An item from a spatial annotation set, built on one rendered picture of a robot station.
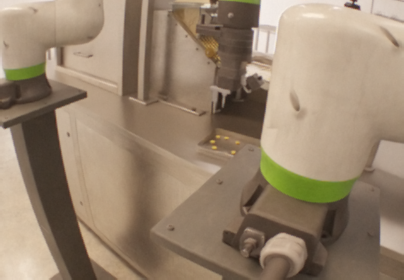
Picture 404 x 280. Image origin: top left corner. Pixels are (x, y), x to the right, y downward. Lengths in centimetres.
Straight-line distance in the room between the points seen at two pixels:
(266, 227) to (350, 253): 13
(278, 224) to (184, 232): 11
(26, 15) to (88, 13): 16
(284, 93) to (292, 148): 5
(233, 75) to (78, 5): 41
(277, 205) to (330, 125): 9
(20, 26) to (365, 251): 77
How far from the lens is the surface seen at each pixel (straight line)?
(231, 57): 59
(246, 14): 58
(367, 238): 38
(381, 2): 453
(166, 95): 102
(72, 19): 71
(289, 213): 27
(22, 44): 71
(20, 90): 75
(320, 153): 25
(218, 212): 34
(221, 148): 72
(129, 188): 92
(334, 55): 23
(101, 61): 120
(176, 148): 70
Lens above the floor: 115
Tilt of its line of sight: 25 degrees down
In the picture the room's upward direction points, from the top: 5 degrees clockwise
